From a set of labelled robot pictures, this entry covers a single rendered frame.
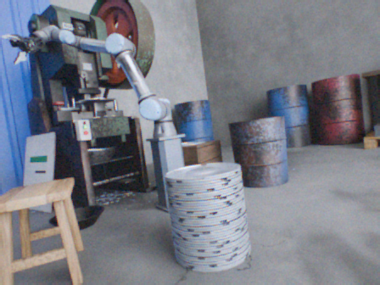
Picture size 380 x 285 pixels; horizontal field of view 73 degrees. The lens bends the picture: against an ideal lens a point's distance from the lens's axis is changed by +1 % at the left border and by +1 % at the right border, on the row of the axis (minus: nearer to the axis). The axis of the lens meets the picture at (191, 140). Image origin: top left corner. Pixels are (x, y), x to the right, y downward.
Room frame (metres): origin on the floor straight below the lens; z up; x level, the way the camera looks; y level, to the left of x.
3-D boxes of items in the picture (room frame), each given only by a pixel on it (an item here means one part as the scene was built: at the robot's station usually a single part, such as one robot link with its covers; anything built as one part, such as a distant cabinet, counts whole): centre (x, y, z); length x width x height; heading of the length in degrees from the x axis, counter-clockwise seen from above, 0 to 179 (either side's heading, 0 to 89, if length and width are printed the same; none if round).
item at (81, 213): (1.49, 0.72, 0.04); 0.30 x 0.30 x 0.07
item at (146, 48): (2.44, 0.67, 1.33); 1.03 x 0.28 x 0.82; 50
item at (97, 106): (2.01, 0.67, 0.72); 0.25 x 0.14 x 0.14; 50
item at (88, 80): (2.09, 0.77, 1.04); 0.17 x 0.15 x 0.30; 50
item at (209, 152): (2.09, 0.03, 0.18); 0.40 x 0.38 x 0.35; 57
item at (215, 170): (0.98, -0.03, 0.32); 0.29 x 0.29 x 0.01
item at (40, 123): (2.01, 1.08, 0.45); 0.92 x 0.12 x 0.90; 50
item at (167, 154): (1.62, 0.16, 0.23); 0.19 x 0.19 x 0.45; 34
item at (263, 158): (1.96, -0.50, 0.24); 0.42 x 0.42 x 0.48
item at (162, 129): (1.62, 0.16, 0.50); 0.15 x 0.15 x 0.10
